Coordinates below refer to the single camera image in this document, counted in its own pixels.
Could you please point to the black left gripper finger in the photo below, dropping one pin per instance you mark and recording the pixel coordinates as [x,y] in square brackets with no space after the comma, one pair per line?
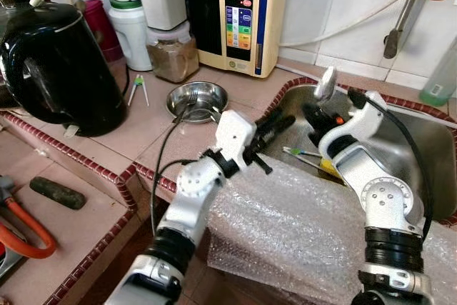
[280,130]
[270,123]

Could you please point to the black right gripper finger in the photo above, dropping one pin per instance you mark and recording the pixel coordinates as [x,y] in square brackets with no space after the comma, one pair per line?
[327,107]
[312,119]

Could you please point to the silver metal spoon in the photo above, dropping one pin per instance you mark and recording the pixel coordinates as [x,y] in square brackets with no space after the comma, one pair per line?
[325,83]

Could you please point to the yellow plastic cup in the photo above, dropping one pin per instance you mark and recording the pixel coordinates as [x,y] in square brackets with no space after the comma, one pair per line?
[328,168]

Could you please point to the small steel bowl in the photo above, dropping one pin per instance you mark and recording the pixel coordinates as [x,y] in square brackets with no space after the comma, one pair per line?
[200,98]

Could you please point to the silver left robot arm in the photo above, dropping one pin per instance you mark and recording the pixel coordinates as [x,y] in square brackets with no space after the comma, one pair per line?
[189,198]

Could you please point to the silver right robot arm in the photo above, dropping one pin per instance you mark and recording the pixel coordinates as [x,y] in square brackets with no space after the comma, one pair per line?
[385,205]

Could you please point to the green white toothbrush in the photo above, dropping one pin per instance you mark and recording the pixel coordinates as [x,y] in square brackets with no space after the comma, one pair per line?
[300,152]

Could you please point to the grey counter pipe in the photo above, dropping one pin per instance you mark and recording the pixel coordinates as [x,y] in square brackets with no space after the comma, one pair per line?
[400,101]

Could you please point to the clear bubble wrap sheet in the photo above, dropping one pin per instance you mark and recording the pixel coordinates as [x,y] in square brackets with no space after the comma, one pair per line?
[285,233]

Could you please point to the metal faucet lever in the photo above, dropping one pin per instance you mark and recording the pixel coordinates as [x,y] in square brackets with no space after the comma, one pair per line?
[391,42]

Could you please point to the stainless steel sink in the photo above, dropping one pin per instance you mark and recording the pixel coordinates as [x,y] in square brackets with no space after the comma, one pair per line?
[428,148]

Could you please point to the beige water ionizer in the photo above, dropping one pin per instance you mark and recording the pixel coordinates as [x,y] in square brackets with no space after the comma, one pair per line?
[218,26]

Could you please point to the clear bottle green soap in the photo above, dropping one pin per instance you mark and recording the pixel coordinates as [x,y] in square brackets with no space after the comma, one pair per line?
[439,83]

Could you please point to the clear jar brown powder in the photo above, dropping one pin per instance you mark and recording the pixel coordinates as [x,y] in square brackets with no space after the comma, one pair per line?
[175,58]

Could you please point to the green white small tongs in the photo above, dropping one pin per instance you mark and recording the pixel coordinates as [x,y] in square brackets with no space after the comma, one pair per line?
[139,83]

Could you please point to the white bottle green band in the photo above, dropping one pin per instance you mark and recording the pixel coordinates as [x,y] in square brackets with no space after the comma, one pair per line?
[132,33]

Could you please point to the maroon plastic cup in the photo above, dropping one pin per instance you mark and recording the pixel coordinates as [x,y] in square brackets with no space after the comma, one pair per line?
[101,30]

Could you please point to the black electric kettle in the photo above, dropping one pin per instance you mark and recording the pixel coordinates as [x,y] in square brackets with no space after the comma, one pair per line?
[61,69]

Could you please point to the grey gas regulator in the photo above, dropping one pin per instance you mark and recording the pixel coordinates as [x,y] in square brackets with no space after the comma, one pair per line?
[6,189]

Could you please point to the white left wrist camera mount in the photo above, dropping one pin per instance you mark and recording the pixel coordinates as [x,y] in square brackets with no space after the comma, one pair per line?
[234,137]

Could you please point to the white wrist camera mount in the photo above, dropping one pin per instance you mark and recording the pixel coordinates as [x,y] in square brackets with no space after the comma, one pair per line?
[368,116]
[234,137]

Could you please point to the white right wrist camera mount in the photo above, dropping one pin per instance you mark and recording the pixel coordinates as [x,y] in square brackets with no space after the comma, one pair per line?
[368,116]

